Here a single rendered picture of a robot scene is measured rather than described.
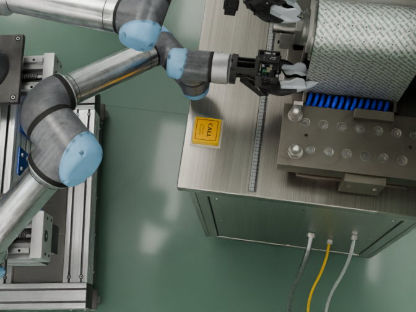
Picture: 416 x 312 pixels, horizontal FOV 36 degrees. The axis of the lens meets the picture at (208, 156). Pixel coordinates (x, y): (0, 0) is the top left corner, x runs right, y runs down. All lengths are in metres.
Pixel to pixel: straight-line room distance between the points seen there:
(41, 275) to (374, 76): 1.46
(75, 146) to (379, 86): 0.72
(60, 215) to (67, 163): 1.08
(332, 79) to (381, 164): 0.24
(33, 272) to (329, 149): 1.30
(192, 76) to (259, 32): 0.36
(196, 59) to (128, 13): 0.30
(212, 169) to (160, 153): 0.99
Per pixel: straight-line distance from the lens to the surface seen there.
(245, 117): 1.73
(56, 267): 2.43
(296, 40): 1.54
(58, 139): 1.41
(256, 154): 1.70
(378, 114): 1.61
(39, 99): 1.46
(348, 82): 1.55
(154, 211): 2.61
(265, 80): 1.51
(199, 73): 1.53
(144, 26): 1.26
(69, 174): 1.40
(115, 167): 2.68
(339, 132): 1.60
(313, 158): 1.57
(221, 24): 1.85
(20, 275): 2.47
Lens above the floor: 2.53
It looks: 73 degrees down
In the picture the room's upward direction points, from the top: 11 degrees counter-clockwise
